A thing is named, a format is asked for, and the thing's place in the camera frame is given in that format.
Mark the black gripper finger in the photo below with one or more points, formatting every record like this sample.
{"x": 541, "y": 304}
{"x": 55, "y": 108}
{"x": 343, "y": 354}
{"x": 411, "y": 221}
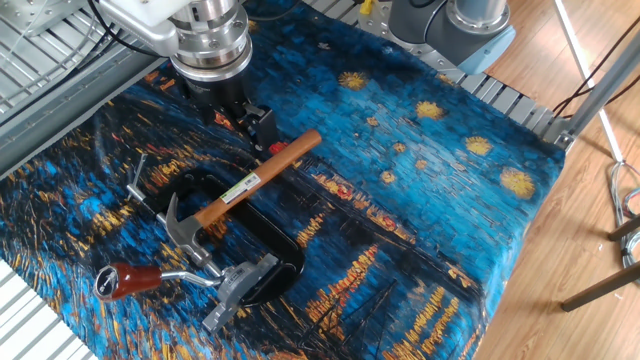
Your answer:
{"x": 262, "y": 125}
{"x": 206, "y": 114}

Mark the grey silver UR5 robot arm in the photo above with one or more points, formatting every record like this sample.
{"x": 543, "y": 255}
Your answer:
{"x": 425, "y": 25}

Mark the dark wooden leg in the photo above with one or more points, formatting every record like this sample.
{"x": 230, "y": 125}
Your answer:
{"x": 625, "y": 229}
{"x": 600, "y": 287}

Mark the starry night print cloth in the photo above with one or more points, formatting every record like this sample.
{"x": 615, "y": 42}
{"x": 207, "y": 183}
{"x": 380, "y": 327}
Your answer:
{"x": 425, "y": 200}

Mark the aluminium frame post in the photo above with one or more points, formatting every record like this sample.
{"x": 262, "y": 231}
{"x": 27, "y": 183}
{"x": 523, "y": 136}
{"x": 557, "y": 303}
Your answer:
{"x": 600, "y": 90}

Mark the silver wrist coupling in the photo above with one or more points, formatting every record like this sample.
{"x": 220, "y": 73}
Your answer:
{"x": 215, "y": 45}

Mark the white vented wrist box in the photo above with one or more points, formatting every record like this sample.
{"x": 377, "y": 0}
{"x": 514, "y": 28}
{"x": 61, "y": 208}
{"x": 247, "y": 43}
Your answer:
{"x": 145, "y": 22}

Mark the perforated metal plate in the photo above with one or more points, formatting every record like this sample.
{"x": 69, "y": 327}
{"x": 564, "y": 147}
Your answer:
{"x": 35, "y": 15}

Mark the thin white pole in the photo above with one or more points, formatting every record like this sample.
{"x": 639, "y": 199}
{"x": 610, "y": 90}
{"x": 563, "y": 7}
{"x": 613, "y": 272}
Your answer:
{"x": 580, "y": 55}

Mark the black iron C-clamp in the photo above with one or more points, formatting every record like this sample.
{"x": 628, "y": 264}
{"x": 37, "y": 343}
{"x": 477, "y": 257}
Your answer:
{"x": 286, "y": 250}

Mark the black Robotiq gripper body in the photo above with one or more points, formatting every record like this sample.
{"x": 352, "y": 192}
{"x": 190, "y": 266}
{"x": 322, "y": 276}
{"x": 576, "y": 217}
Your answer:
{"x": 215, "y": 92}

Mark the yellow plastic object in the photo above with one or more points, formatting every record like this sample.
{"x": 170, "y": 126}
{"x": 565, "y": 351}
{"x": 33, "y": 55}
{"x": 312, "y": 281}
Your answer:
{"x": 367, "y": 6}

